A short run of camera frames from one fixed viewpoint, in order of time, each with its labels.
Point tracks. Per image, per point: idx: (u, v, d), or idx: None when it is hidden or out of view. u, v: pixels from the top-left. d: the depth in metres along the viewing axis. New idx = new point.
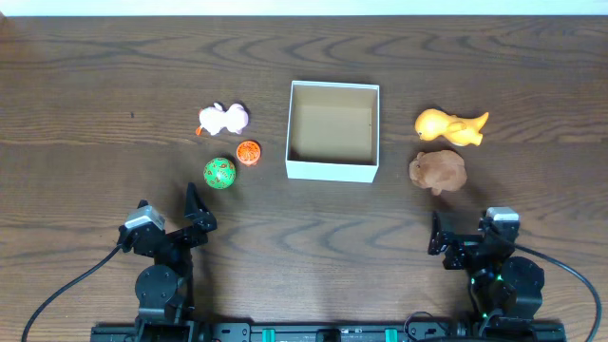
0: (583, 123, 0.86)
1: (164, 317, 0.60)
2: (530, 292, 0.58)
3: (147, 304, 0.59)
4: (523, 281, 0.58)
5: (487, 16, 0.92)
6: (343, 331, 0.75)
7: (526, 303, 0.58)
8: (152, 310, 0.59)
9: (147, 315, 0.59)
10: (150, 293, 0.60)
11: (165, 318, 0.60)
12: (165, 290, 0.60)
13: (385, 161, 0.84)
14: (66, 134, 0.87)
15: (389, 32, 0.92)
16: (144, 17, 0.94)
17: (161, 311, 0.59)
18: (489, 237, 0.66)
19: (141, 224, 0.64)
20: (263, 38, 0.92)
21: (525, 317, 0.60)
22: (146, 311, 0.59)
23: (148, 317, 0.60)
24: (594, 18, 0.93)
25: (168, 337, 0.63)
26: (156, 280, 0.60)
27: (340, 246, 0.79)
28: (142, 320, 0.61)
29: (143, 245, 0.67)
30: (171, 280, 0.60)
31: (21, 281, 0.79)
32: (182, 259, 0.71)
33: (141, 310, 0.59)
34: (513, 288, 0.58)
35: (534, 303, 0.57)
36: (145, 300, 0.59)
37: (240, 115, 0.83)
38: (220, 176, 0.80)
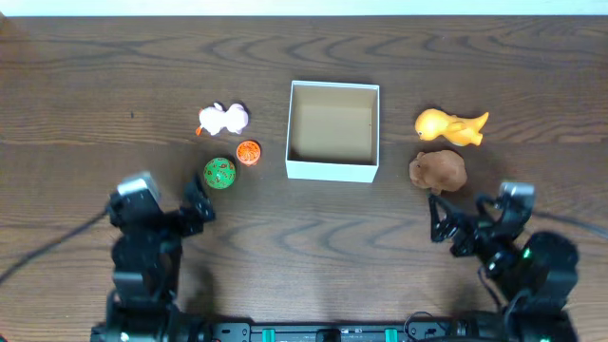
0: (582, 123, 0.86)
1: (142, 285, 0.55)
2: (563, 268, 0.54)
3: (123, 268, 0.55)
4: (553, 255, 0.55)
5: (487, 16, 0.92)
6: (343, 331, 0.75)
7: (560, 280, 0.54)
8: (127, 275, 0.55)
9: (123, 283, 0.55)
10: (127, 256, 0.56)
11: (142, 287, 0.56)
12: (144, 253, 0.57)
13: (386, 161, 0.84)
14: (66, 134, 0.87)
15: (389, 32, 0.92)
16: (144, 17, 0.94)
17: (138, 275, 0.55)
18: (509, 211, 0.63)
19: (136, 190, 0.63)
20: (263, 38, 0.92)
21: (556, 296, 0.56)
22: (123, 275, 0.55)
23: (124, 287, 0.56)
24: (593, 19, 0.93)
25: (144, 318, 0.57)
26: (134, 243, 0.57)
27: (340, 246, 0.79)
28: (118, 293, 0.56)
29: (134, 216, 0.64)
30: (150, 243, 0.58)
31: (21, 281, 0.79)
32: (170, 237, 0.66)
33: (116, 276, 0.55)
34: (545, 264, 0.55)
35: (569, 278, 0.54)
36: (122, 265, 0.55)
37: (240, 116, 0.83)
38: (220, 176, 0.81)
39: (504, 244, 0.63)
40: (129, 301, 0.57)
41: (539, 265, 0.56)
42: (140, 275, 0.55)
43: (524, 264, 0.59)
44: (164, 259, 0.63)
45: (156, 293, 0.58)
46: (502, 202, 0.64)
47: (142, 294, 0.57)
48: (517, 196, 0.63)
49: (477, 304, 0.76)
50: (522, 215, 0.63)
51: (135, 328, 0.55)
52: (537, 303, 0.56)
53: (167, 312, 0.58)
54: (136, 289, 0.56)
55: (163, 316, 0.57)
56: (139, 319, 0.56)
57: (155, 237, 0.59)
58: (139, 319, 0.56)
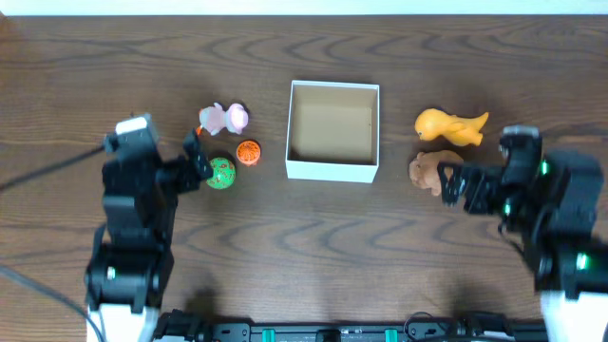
0: (583, 123, 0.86)
1: (132, 212, 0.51)
2: (587, 173, 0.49)
3: (114, 193, 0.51)
4: (574, 160, 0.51)
5: (488, 15, 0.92)
6: (343, 332, 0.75)
7: (583, 183, 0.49)
8: (117, 199, 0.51)
9: (113, 208, 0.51)
10: (120, 182, 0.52)
11: (134, 215, 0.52)
12: (140, 180, 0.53)
13: (386, 161, 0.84)
14: (66, 134, 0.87)
15: (389, 31, 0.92)
16: (143, 16, 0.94)
17: (130, 200, 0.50)
18: (516, 152, 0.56)
19: (133, 130, 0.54)
20: (263, 38, 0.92)
21: (583, 208, 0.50)
22: (112, 200, 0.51)
23: (117, 215, 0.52)
24: (595, 18, 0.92)
25: (135, 256, 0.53)
26: (129, 170, 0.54)
27: (340, 247, 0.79)
28: (109, 223, 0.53)
29: (130, 155, 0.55)
30: (145, 172, 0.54)
31: (22, 282, 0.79)
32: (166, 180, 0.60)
33: (105, 200, 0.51)
34: (564, 170, 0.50)
35: (595, 180, 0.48)
36: (113, 189, 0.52)
37: (240, 116, 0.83)
38: (220, 176, 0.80)
39: (516, 189, 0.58)
40: (120, 236, 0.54)
41: (559, 176, 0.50)
42: (133, 199, 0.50)
43: (542, 185, 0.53)
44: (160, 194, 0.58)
45: (149, 227, 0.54)
46: (507, 145, 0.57)
47: (135, 225, 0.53)
48: (520, 135, 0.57)
49: (476, 304, 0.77)
50: (526, 155, 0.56)
51: (121, 267, 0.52)
52: (564, 218, 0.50)
53: (160, 251, 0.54)
54: (128, 216, 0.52)
55: (154, 256, 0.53)
56: (128, 256, 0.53)
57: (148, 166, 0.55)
58: (129, 256, 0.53)
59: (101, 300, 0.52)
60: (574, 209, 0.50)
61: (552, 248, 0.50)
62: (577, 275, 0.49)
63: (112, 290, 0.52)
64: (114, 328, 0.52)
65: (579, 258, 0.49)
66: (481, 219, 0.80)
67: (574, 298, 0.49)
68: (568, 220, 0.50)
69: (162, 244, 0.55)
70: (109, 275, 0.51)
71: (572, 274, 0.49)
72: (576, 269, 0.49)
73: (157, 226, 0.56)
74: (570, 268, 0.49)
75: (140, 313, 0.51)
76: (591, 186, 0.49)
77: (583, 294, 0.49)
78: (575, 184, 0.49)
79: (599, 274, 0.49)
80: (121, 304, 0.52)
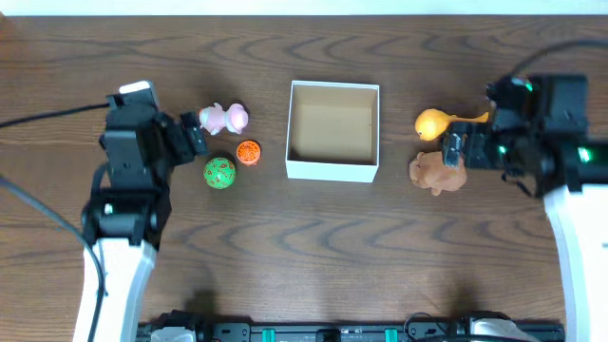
0: None
1: (134, 144, 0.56)
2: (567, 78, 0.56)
3: (117, 128, 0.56)
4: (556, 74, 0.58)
5: (488, 15, 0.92)
6: (343, 331, 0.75)
7: (564, 85, 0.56)
8: (121, 133, 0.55)
9: (116, 142, 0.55)
10: (123, 121, 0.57)
11: (136, 147, 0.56)
12: (141, 119, 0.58)
13: (386, 161, 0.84)
14: (66, 134, 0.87)
15: (389, 31, 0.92)
16: (144, 16, 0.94)
17: (131, 134, 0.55)
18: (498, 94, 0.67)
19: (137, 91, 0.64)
20: (263, 38, 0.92)
21: (573, 111, 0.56)
22: (115, 133, 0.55)
23: (119, 154, 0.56)
24: (594, 18, 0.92)
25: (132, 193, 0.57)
26: (132, 112, 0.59)
27: (340, 247, 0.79)
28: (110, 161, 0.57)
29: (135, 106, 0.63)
30: (147, 115, 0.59)
31: (21, 282, 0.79)
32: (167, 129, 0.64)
33: (108, 136, 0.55)
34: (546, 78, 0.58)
35: (576, 84, 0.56)
36: (116, 125, 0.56)
37: (240, 118, 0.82)
38: (220, 176, 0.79)
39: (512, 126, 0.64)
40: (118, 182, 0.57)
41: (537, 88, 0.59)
42: (135, 130, 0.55)
43: (532, 103, 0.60)
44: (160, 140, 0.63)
45: (148, 163, 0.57)
46: (492, 95, 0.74)
47: (135, 160, 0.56)
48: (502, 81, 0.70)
49: (476, 303, 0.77)
50: (519, 94, 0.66)
51: (121, 205, 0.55)
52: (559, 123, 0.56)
53: (156, 188, 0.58)
54: (129, 149, 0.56)
55: (153, 194, 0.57)
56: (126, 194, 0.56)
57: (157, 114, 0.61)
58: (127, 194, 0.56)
59: (100, 236, 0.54)
60: (563, 114, 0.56)
61: (551, 145, 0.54)
62: (579, 167, 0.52)
63: (110, 226, 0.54)
64: (113, 261, 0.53)
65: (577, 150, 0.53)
66: (481, 219, 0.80)
67: (576, 190, 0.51)
68: (561, 123, 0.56)
69: (160, 187, 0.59)
70: (107, 211, 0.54)
71: (575, 163, 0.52)
72: (576, 161, 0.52)
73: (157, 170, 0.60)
74: (572, 158, 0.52)
75: (140, 242, 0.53)
76: (573, 91, 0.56)
77: (586, 185, 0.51)
78: (559, 89, 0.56)
79: (598, 164, 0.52)
80: (120, 238, 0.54)
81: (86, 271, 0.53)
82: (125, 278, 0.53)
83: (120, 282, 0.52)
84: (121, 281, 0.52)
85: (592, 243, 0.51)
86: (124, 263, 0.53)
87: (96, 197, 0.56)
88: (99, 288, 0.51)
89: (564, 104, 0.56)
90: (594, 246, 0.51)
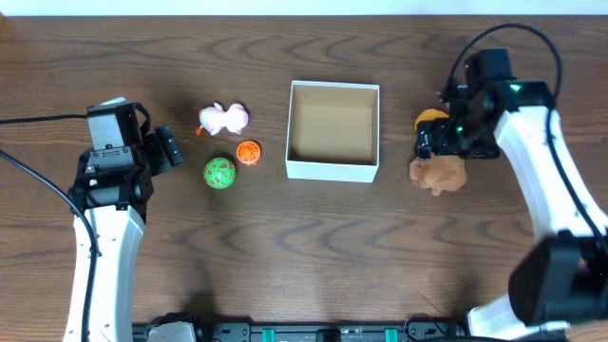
0: (583, 123, 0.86)
1: (115, 124, 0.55)
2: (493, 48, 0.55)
3: (97, 112, 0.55)
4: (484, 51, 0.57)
5: (488, 15, 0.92)
6: (343, 331, 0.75)
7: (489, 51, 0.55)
8: (101, 115, 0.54)
9: (97, 124, 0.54)
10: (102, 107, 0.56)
11: (117, 128, 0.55)
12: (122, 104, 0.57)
13: (386, 161, 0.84)
14: (66, 134, 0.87)
15: (389, 31, 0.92)
16: (143, 17, 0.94)
17: (111, 116, 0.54)
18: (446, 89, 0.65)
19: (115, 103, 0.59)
20: (263, 38, 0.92)
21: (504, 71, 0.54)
22: (95, 116, 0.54)
23: (99, 137, 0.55)
24: (593, 18, 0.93)
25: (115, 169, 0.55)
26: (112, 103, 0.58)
27: (340, 247, 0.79)
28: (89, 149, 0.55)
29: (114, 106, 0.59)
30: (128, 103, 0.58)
31: (21, 282, 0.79)
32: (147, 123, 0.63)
33: (91, 118, 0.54)
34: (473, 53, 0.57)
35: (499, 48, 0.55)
36: (95, 109, 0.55)
37: (240, 116, 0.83)
38: (220, 176, 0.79)
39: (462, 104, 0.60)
40: (100, 164, 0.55)
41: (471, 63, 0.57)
42: (114, 111, 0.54)
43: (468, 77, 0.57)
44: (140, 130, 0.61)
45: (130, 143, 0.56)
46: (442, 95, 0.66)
47: (115, 141, 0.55)
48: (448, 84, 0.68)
49: (477, 304, 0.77)
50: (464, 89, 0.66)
51: (105, 179, 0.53)
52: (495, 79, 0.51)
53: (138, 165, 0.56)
54: (109, 132, 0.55)
55: (135, 169, 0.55)
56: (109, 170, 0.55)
57: (138, 104, 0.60)
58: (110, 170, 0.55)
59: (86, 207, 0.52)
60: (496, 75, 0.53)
61: (489, 88, 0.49)
62: (516, 100, 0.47)
63: (95, 199, 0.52)
64: (104, 224, 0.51)
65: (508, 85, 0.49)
66: (481, 219, 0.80)
67: (511, 112, 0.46)
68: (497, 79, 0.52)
69: (142, 166, 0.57)
70: (93, 183, 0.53)
71: (510, 94, 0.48)
72: (508, 92, 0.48)
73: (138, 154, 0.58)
74: (505, 93, 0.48)
75: (126, 204, 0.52)
76: (502, 56, 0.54)
77: (522, 107, 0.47)
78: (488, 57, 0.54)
79: (528, 90, 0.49)
80: (106, 205, 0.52)
81: (79, 237, 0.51)
82: (117, 238, 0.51)
83: (111, 243, 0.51)
84: (114, 240, 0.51)
85: (530, 133, 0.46)
86: (113, 225, 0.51)
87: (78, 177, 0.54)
88: (91, 249, 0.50)
89: (496, 66, 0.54)
90: (533, 138, 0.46)
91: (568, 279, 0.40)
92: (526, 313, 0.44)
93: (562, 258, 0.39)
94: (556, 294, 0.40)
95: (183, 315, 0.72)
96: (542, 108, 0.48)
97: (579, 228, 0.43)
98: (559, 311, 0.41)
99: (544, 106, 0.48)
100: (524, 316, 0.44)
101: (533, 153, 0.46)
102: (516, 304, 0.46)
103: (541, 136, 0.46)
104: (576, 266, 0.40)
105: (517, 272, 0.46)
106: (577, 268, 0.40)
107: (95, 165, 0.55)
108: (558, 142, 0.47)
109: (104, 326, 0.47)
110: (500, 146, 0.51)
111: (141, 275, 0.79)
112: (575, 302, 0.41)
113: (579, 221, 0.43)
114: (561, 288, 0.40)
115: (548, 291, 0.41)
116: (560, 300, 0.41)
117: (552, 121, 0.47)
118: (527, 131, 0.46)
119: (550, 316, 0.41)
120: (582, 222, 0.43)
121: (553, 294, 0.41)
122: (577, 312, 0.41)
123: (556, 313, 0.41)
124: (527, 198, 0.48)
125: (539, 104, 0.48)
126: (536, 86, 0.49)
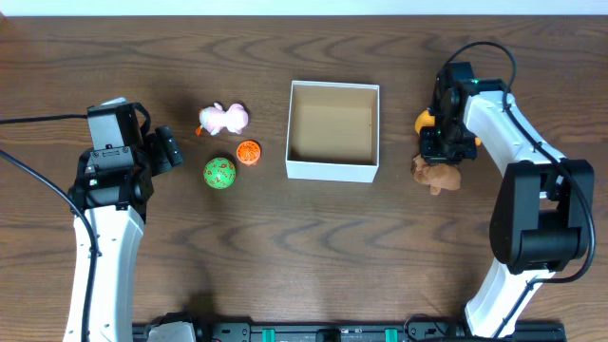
0: (583, 123, 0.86)
1: (115, 124, 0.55)
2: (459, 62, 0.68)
3: (98, 112, 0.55)
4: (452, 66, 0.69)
5: (487, 16, 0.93)
6: (343, 331, 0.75)
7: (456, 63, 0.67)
8: (102, 115, 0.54)
9: (97, 124, 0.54)
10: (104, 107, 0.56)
11: (117, 128, 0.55)
12: (123, 104, 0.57)
13: (386, 161, 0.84)
14: (66, 134, 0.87)
15: (389, 31, 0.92)
16: (143, 17, 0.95)
17: (111, 116, 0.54)
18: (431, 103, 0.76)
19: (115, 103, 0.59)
20: (263, 38, 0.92)
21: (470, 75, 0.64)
22: (96, 116, 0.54)
23: (98, 137, 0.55)
24: (593, 18, 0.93)
25: (115, 169, 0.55)
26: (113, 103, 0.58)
27: (339, 247, 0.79)
28: (90, 149, 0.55)
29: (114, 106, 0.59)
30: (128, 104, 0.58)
31: (21, 282, 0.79)
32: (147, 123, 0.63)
33: (91, 119, 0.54)
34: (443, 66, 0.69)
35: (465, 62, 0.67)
36: (96, 109, 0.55)
37: (240, 116, 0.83)
38: (220, 176, 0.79)
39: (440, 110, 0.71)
40: (100, 164, 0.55)
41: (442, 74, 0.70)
42: (114, 112, 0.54)
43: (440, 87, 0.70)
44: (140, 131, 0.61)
45: (131, 143, 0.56)
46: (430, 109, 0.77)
47: (116, 142, 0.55)
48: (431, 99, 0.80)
49: None
50: None
51: (106, 179, 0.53)
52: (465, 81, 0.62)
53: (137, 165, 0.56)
54: (110, 133, 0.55)
55: (135, 169, 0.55)
56: (109, 170, 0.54)
57: (139, 104, 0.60)
58: (109, 170, 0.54)
59: (85, 207, 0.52)
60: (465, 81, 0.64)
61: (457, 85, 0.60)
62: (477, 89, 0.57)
63: (94, 198, 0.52)
64: (104, 223, 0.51)
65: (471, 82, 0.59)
66: (481, 219, 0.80)
67: (474, 97, 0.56)
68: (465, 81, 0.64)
69: (142, 165, 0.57)
70: (92, 183, 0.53)
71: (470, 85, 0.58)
72: (471, 85, 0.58)
73: (138, 154, 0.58)
74: (469, 85, 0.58)
75: (126, 204, 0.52)
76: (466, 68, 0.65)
77: (483, 93, 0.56)
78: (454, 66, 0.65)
79: (489, 85, 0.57)
80: (106, 206, 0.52)
81: (79, 237, 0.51)
82: (117, 238, 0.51)
83: (111, 243, 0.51)
84: (114, 240, 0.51)
85: (485, 103, 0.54)
86: (114, 225, 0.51)
87: (78, 176, 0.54)
88: (90, 249, 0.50)
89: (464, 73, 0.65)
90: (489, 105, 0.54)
91: (534, 205, 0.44)
92: (503, 253, 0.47)
93: (525, 182, 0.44)
94: (525, 221, 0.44)
95: (183, 315, 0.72)
96: (500, 92, 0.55)
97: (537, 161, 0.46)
98: (531, 241, 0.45)
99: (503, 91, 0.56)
100: (503, 258, 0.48)
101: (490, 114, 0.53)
102: (495, 251, 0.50)
103: (497, 104, 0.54)
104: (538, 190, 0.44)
105: (492, 218, 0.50)
106: (538, 196, 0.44)
107: (95, 166, 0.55)
108: (515, 109, 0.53)
109: (104, 326, 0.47)
110: (469, 126, 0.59)
111: (141, 275, 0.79)
112: (544, 231, 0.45)
113: (537, 155, 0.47)
114: (530, 215, 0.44)
115: (519, 219, 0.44)
116: (530, 228, 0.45)
117: (509, 97, 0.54)
118: (483, 101, 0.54)
119: (524, 249, 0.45)
120: (541, 156, 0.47)
121: (522, 222, 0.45)
122: (548, 242, 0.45)
123: (529, 243, 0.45)
124: (496, 158, 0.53)
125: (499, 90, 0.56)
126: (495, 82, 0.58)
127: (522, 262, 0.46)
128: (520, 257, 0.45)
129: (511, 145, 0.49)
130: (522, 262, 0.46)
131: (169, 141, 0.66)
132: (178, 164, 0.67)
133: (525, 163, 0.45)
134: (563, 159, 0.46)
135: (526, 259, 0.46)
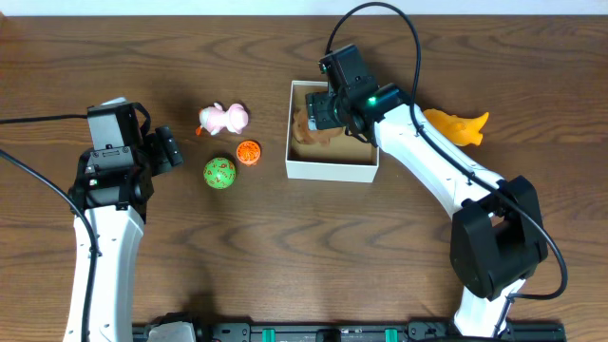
0: (583, 123, 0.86)
1: (114, 124, 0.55)
2: (350, 58, 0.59)
3: (98, 112, 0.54)
4: (349, 63, 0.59)
5: (487, 15, 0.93)
6: (343, 331, 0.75)
7: (345, 53, 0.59)
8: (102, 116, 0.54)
9: (97, 126, 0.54)
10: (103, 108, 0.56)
11: (117, 129, 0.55)
12: (123, 104, 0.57)
13: (385, 161, 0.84)
14: (66, 134, 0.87)
15: (389, 32, 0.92)
16: (142, 16, 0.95)
17: (111, 116, 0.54)
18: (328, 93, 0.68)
19: (115, 102, 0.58)
20: (263, 38, 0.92)
21: (359, 74, 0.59)
22: (96, 116, 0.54)
23: (98, 136, 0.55)
24: (593, 17, 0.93)
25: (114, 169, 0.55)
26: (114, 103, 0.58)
27: (339, 247, 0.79)
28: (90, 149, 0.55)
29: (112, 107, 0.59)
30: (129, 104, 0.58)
31: (21, 282, 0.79)
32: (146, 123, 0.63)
33: (91, 118, 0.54)
34: (334, 60, 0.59)
35: (349, 51, 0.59)
36: (96, 109, 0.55)
37: (240, 116, 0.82)
38: (220, 176, 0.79)
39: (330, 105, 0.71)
40: (100, 164, 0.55)
41: (333, 66, 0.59)
42: (114, 111, 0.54)
43: (333, 81, 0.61)
44: (140, 130, 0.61)
45: (131, 143, 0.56)
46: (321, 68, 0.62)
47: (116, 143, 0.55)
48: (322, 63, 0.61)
49: None
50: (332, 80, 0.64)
51: (106, 179, 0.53)
52: (355, 87, 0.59)
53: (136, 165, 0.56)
54: (110, 133, 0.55)
55: (135, 169, 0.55)
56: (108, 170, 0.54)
57: (139, 104, 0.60)
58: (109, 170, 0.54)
59: (85, 208, 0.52)
60: (356, 77, 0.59)
61: (353, 106, 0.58)
62: (377, 109, 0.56)
63: (94, 199, 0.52)
64: (104, 223, 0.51)
65: (368, 100, 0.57)
66: None
67: (379, 122, 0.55)
68: (353, 82, 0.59)
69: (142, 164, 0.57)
70: (93, 183, 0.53)
71: (372, 109, 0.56)
72: (370, 105, 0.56)
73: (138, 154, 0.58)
74: (370, 109, 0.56)
75: (126, 204, 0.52)
76: (353, 58, 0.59)
77: (387, 115, 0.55)
78: (344, 64, 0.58)
79: (385, 101, 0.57)
80: (106, 207, 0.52)
81: (79, 237, 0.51)
82: (118, 238, 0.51)
83: (111, 243, 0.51)
84: (114, 240, 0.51)
85: (398, 131, 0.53)
86: (116, 227, 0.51)
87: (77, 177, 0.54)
88: (90, 249, 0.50)
89: (355, 67, 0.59)
90: (405, 136, 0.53)
91: (491, 243, 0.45)
92: (478, 287, 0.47)
93: (476, 229, 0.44)
94: (489, 257, 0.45)
95: (183, 315, 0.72)
96: (406, 107, 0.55)
97: (478, 195, 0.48)
98: (499, 271, 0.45)
99: (404, 104, 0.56)
100: (480, 292, 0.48)
101: (411, 149, 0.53)
102: (465, 284, 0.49)
103: (409, 130, 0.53)
104: (491, 229, 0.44)
105: (453, 256, 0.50)
106: (488, 230, 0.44)
107: (95, 166, 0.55)
108: (427, 129, 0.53)
109: (104, 326, 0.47)
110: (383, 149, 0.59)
111: (141, 275, 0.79)
112: (506, 255, 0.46)
113: (474, 188, 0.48)
114: (490, 249, 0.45)
115: (482, 258, 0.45)
116: (487, 248, 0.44)
117: (419, 116, 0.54)
118: (395, 131, 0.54)
119: (496, 280, 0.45)
120: (479, 187, 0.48)
121: (485, 260, 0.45)
122: (513, 263, 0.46)
123: (499, 273, 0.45)
124: (429, 186, 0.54)
125: (398, 104, 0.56)
126: (389, 92, 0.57)
127: (499, 290, 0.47)
128: (494, 287, 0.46)
129: (446, 181, 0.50)
130: (498, 289, 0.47)
131: (169, 141, 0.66)
132: (177, 165, 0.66)
133: (469, 207, 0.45)
134: (501, 181, 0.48)
135: (501, 286, 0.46)
